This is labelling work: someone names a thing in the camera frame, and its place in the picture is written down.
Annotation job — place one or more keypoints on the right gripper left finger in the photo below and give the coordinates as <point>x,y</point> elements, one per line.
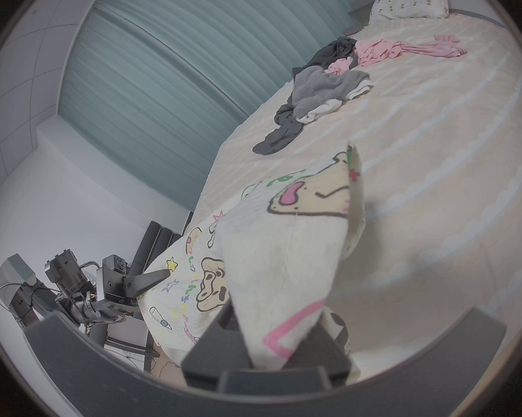
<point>208,358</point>

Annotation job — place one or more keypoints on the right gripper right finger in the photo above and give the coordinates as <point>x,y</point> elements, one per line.
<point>326,356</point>

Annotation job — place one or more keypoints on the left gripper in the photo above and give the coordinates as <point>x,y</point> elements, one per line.
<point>113,287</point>

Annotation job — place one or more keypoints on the white printed pyjama top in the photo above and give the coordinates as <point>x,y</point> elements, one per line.
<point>278,254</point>

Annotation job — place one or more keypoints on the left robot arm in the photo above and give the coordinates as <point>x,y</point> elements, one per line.
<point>65,272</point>

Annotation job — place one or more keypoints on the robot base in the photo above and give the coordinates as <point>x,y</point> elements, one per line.
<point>121,337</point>

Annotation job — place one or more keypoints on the bed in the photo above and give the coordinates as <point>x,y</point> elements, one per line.
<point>439,167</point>

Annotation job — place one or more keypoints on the pile of clothes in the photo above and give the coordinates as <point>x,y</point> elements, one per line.
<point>321,89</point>

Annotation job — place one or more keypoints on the blue-green curtain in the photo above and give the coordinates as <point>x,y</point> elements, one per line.
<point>243,28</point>
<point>134,124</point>

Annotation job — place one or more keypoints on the pink garment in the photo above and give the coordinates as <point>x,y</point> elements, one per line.
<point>382,50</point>

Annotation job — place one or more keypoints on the grey bedside table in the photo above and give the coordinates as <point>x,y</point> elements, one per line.
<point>361,13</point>

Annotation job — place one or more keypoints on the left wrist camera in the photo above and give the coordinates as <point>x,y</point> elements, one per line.
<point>115,262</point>

